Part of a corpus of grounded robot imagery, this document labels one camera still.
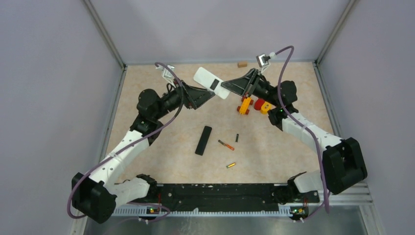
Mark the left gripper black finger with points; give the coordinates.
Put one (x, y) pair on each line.
(191, 90)
(203, 98)

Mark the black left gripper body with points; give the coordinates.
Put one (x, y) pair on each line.
(186, 95)

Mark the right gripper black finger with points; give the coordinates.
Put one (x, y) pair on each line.
(234, 89)
(241, 81)

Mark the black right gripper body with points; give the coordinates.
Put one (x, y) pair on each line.
(257, 88)

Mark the white remote control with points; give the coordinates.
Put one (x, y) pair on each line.
(211, 82)

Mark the orange AAA battery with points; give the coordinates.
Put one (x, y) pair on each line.
(226, 145)

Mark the gold green AAA battery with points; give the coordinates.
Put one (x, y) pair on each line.
(231, 165)

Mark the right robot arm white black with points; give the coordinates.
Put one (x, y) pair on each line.
(341, 160)

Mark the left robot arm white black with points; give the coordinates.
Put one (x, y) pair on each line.
(96, 194)

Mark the black remote control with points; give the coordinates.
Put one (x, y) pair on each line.
(201, 146)

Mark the small wooden block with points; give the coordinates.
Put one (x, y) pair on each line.
(242, 64)

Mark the yellow toy car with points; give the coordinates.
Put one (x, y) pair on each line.
(243, 109)

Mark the red yellow toy piece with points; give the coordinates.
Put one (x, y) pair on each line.
(263, 106)

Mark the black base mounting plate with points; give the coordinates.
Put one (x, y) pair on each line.
(266, 197)

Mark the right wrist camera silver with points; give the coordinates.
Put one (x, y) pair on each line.
(263, 62)

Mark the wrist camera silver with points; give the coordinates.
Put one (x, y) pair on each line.
(167, 75)
(263, 62)

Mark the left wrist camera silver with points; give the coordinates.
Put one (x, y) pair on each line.
(167, 75)

